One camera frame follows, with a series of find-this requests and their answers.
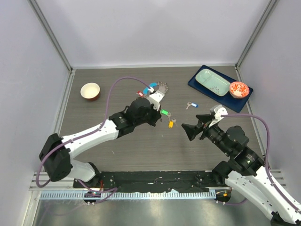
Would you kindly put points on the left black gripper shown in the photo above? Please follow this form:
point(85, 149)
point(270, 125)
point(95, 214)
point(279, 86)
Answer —
point(157, 115)

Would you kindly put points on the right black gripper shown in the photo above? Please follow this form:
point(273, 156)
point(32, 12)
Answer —
point(191, 130)

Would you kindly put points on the metal crescent keyring holder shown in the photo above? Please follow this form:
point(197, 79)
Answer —
point(162, 87)

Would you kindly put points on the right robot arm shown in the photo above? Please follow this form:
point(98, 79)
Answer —
point(247, 172)

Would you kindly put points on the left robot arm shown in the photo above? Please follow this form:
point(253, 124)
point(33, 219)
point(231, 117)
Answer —
point(58, 153)

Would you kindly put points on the blue key tag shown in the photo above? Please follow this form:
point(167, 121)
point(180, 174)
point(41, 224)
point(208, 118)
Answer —
point(194, 105)

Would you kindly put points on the green key tag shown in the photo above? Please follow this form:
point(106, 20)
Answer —
point(164, 112)

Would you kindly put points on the yellow key tag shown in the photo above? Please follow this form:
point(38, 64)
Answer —
point(171, 124)

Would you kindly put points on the light green divided dish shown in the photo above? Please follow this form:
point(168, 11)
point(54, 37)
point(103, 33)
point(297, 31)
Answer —
point(213, 82)

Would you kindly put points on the red patterned bowl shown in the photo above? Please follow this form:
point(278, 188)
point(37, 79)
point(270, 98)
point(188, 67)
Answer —
point(239, 90)

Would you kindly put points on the white and red bowl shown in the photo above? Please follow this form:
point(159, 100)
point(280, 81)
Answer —
point(90, 91)

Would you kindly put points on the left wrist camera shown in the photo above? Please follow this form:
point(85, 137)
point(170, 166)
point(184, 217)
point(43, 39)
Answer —
point(155, 99)

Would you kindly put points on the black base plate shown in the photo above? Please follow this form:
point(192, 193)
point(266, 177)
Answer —
point(187, 181)

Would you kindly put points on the slotted cable duct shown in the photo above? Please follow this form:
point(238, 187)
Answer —
point(86, 195)

